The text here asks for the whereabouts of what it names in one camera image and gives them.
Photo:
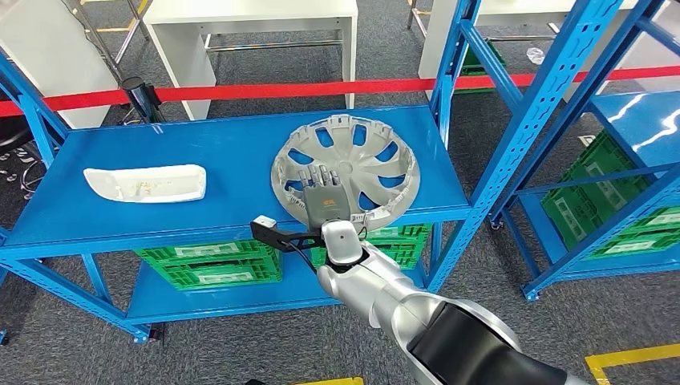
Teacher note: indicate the red barrier belt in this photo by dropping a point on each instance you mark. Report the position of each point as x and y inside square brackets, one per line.
[239, 91]

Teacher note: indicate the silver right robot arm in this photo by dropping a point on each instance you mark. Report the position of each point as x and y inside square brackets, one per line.
[451, 340]

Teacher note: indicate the grey wheel hubcap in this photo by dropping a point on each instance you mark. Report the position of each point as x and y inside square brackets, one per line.
[366, 154]

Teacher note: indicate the white cabinet panel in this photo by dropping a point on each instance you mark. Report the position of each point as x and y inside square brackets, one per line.
[53, 53]

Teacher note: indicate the crumpled clear plastic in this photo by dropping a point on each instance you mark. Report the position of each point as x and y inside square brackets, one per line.
[536, 55]

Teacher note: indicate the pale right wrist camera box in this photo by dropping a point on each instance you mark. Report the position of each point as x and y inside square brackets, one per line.
[265, 221]

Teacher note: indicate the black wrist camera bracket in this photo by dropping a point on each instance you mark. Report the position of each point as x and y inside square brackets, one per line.
[281, 236]

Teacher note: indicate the chrome metal frame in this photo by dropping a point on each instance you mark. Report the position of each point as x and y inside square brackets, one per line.
[129, 40]

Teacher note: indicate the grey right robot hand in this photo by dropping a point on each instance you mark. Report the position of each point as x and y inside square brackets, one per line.
[327, 204]

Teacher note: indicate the black stanchion post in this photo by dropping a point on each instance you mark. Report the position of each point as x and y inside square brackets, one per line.
[139, 98]

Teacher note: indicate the white plastic moulded part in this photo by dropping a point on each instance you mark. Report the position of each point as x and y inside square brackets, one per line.
[148, 185]

